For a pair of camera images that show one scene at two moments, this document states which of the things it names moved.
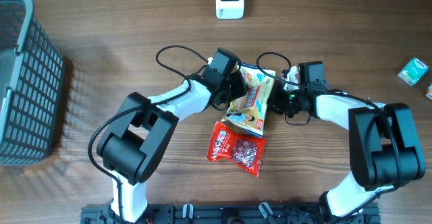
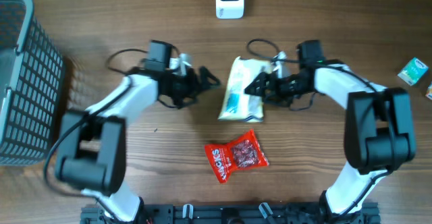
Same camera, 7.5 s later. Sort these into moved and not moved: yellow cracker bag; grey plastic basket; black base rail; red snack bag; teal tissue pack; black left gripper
Moved: black left gripper; red snack bag; yellow cracker bag
Not moved: grey plastic basket; black base rail; teal tissue pack
